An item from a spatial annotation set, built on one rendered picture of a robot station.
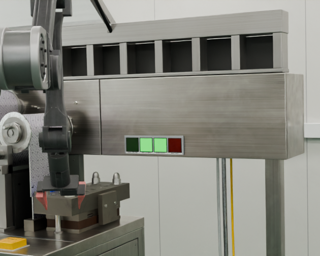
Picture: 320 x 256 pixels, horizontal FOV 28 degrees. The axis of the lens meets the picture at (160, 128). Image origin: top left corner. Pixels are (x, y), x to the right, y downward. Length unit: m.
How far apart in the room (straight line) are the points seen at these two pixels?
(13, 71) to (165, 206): 3.92
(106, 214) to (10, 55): 1.23
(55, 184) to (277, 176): 0.91
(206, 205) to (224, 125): 2.66
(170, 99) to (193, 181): 2.60
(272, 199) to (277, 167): 0.12
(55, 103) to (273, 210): 1.02
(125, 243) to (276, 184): 0.60
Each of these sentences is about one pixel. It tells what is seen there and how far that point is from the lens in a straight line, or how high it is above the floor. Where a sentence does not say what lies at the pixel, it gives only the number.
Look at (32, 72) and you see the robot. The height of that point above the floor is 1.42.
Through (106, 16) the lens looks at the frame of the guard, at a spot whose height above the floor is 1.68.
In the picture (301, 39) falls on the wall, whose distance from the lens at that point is 4.61.
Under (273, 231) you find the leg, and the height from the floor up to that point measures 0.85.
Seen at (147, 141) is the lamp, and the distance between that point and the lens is 2.41.
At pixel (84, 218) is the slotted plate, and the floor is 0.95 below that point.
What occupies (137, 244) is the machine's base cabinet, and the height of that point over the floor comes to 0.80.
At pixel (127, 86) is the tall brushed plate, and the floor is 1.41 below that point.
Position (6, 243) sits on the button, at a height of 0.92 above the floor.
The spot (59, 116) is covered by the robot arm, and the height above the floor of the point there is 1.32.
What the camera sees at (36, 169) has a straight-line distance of 2.34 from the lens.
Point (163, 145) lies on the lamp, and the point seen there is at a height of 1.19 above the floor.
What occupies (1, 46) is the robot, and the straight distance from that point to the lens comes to 1.21.
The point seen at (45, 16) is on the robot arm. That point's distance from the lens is 1.57.
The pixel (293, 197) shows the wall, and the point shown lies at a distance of 4.68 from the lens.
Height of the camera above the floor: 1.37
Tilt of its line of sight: 3 degrees down
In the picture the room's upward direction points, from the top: 1 degrees counter-clockwise
